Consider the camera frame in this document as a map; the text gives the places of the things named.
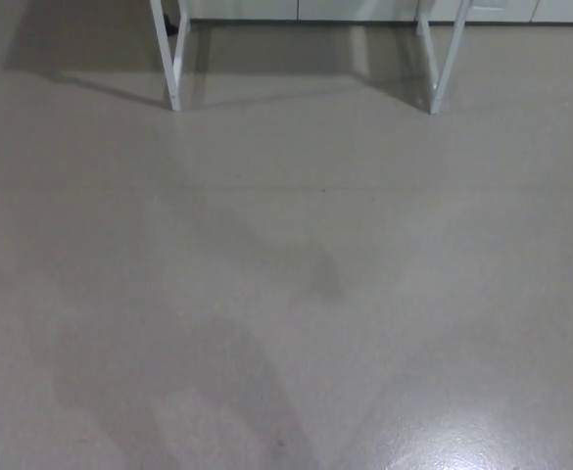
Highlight white cabinet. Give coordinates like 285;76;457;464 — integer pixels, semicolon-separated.
187;0;573;24

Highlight white table with metal frame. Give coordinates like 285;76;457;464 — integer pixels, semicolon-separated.
148;0;473;116

